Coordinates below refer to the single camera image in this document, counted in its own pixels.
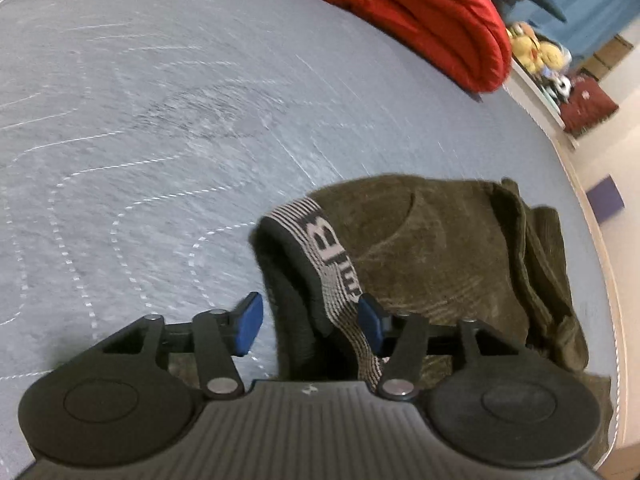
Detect red folded quilt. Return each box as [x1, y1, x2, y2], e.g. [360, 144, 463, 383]
[292, 0, 513, 94]

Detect black and white plush toy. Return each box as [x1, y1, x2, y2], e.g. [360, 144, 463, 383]
[542, 72, 574, 107]

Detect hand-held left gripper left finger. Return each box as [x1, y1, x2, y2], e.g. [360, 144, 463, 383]
[98, 291, 265, 402]

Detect yellow plush toy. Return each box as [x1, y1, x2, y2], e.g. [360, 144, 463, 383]
[506, 21, 572, 74]

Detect white bed frame board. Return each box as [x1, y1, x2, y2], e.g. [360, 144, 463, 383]
[501, 55, 581, 151]

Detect dark red bag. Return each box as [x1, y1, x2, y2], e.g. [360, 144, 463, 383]
[556, 75, 621, 137]

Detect purple box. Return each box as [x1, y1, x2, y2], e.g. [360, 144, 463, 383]
[585, 175, 626, 224]

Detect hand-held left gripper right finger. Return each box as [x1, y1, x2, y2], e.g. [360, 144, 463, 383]
[358, 293, 538, 402]

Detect blue curtain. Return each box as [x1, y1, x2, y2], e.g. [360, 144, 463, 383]
[515, 0, 637, 63]

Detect grey quilted bed mattress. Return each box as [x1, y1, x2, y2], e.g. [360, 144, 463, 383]
[0, 0, 626, 441]

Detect olive corduroy pants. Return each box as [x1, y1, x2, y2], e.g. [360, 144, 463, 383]
[248, 174, 615, 453]

